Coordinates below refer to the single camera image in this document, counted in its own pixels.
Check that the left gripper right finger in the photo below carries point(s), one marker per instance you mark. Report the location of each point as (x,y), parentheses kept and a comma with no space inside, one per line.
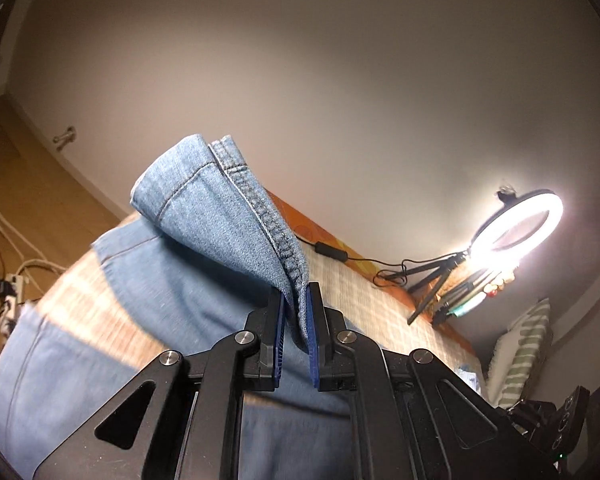
(412,416)

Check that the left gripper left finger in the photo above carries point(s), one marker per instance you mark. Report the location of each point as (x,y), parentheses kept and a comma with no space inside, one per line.
(180,416)

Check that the blue denim jeans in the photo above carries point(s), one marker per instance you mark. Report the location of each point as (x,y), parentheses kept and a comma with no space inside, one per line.
(206,249)

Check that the green patterned white pillow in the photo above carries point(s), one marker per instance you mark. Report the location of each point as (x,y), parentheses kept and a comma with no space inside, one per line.
(518,356)

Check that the beige plaid bed blanket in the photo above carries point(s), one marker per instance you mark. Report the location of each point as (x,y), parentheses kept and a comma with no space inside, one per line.
(82,304)

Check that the white power strip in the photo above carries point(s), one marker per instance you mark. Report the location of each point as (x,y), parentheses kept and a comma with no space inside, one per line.
(12,300)

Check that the black ring light tripod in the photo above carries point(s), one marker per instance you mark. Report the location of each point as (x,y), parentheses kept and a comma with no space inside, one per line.
(429,276)

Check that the bright ring light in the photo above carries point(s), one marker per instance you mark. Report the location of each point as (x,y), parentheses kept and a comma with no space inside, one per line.
(519,226)

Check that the metal door handle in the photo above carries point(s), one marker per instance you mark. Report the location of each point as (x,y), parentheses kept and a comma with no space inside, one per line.
(65,138)

